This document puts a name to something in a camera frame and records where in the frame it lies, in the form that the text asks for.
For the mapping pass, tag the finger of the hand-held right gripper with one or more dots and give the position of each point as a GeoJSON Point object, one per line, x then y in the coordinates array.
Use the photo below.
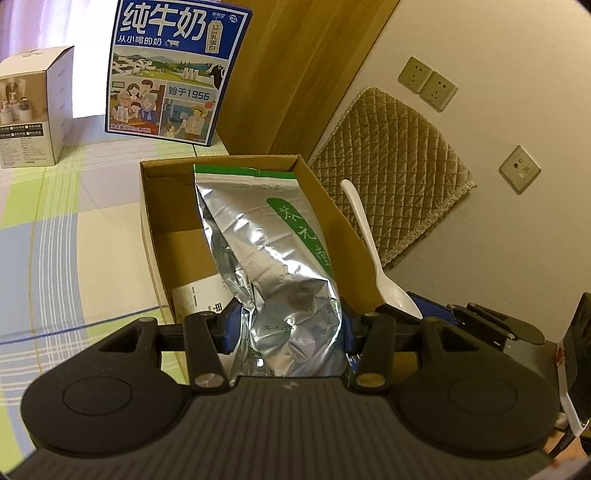
{"type": "Point", "coordinates": [434, 307]}

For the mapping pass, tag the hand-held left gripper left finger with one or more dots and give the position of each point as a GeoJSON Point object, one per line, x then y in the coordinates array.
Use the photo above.
{"type": "Point", "coordinates": [233, 330]}

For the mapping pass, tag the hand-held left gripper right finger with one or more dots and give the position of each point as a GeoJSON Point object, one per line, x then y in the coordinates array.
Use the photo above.
{"type": "Point", "coordinates": [349, 334]}

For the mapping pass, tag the white green medicine box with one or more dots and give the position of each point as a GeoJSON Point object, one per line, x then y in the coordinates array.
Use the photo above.
{"type": "Point", "coordinates": [203, 295]}

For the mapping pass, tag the silver green tea bag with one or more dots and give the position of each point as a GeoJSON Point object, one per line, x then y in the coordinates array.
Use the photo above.
{"type": "Point", "coordinates": [277, 277]}

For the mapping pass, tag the white plastic spoon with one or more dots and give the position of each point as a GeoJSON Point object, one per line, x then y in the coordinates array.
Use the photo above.
{"type": "Point", "coordinates": [369, 230]}

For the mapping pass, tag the brown cardboard box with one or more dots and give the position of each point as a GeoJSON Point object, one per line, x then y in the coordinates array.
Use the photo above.
{"type": "Point", "coordinates": [157, 230]}

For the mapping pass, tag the checked cloth covered desktop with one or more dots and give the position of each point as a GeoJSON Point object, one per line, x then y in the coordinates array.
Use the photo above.
{"type": "Point", "coordinates": [92, 230]}

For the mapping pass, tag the quilted brown chair cushion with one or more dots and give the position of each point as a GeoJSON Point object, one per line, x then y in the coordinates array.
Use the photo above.
{"type": "Point", "coordinates": [397, 166]}

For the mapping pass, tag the blue illustrated milk carton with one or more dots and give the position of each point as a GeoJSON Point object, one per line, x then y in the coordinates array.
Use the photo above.
{"type": "Point", "coordinates": [171, 78]}

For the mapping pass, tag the wooden door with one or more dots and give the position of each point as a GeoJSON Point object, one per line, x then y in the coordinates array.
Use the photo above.
{"type": "Point", "coordinates": [314, 69]}

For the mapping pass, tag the white humidifier box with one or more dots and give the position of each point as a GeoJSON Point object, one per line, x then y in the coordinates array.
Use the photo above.
{"type": "Point", "coordinates": [32, 115]}

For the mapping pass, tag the sheer patterned curtain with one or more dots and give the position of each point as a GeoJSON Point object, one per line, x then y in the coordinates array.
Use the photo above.
{"type": "Point", "coordinates": [46, 23]}

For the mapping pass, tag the beige wall antenna socket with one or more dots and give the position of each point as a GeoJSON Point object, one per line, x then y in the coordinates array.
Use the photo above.
{"type": "Point", "coordinates": [519, 168]}

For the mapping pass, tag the beige wall power socket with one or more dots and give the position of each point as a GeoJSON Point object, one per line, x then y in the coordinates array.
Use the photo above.
{"type": "Point", "coordinates": [414, 74]}
{"type": "Point", "coordinates": [438, 91]}

